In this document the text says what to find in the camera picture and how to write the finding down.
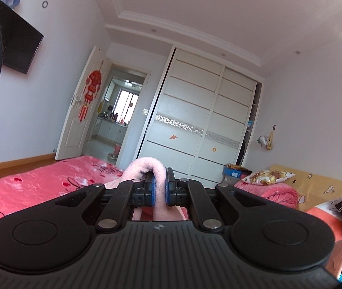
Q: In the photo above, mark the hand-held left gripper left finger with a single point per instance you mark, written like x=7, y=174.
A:
x=150, y=188

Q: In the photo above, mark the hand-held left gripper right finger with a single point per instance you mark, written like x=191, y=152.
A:
x=168, y=189

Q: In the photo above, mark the pink quilted garment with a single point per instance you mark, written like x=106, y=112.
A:
x=159, y=171

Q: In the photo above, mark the red bucket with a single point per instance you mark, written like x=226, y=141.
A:
x=117, y=150

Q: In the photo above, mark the orange fish wardrobe sticker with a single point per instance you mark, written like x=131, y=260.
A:
x=174, y=137

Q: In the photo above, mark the grey storage box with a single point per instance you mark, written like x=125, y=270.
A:
x=229, y=181

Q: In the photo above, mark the blue storage box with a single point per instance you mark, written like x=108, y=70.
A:
x=234, y=173

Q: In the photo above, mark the patterned cloth on boxes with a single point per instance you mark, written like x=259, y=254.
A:
x=234, y=166

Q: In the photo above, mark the kitchen cabinet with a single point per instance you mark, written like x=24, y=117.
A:
x=110, y=129

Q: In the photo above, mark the yellow star-print cloth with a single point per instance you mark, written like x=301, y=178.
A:
x=318, y=186

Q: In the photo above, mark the white sliding-door wardrobe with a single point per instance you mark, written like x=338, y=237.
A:
x=189, y=96

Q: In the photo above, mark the white door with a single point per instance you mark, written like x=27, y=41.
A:
x=74, y=126

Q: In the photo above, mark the floral pillow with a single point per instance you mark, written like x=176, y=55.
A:
x=267, y=177

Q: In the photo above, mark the folded pink quilt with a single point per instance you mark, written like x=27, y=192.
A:
x=276, y=194

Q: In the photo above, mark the pink heart-print bed blanket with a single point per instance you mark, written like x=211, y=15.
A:
x=38, y=183

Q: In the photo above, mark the red knot door decoration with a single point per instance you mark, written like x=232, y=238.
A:
x=94, y=81

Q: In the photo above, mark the yellow wall-hung item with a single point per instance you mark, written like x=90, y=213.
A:
x=269, y=140

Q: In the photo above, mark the black wall television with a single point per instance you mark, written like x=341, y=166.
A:
x=17, y=36

